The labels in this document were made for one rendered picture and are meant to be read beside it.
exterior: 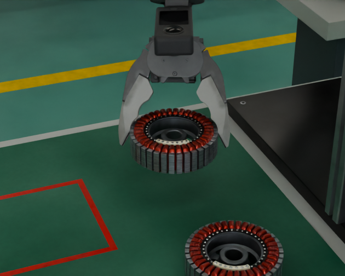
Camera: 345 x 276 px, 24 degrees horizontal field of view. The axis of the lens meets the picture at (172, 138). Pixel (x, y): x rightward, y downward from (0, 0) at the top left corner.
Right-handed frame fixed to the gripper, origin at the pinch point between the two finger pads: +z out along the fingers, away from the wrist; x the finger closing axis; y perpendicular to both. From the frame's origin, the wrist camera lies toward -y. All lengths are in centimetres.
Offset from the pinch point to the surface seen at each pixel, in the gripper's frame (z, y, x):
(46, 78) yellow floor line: -22, 192, 56
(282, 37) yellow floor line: -43, 228, -34
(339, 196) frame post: 5.6, -6.0, -20.1
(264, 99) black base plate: -7.0, 22.3, -12.9
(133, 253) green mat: 13.0, -6.7, 4.2
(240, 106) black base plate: -5.9, 20.3, -9.1
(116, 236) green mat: 11.3, -4.1, 6.6
